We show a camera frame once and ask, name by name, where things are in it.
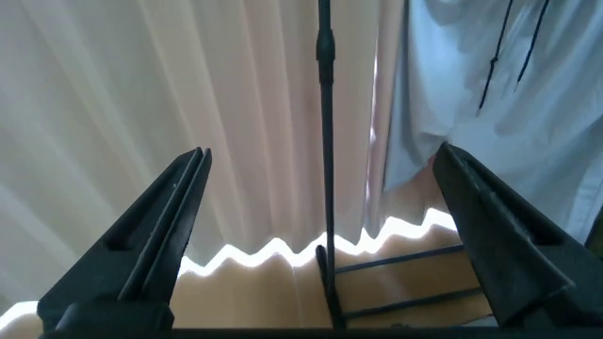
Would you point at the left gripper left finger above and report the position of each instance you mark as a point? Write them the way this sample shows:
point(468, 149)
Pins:
point(94, 292)

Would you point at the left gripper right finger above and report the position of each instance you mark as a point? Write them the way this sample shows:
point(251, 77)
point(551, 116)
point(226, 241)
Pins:
point(518, 282)

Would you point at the pale grey shorts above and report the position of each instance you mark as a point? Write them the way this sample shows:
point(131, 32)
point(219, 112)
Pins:
point(471, 70)

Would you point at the black clothes rack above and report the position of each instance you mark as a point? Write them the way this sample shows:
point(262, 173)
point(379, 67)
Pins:
point(326, 117)

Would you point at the beige curtain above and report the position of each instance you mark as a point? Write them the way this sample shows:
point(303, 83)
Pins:
point(141, 94)

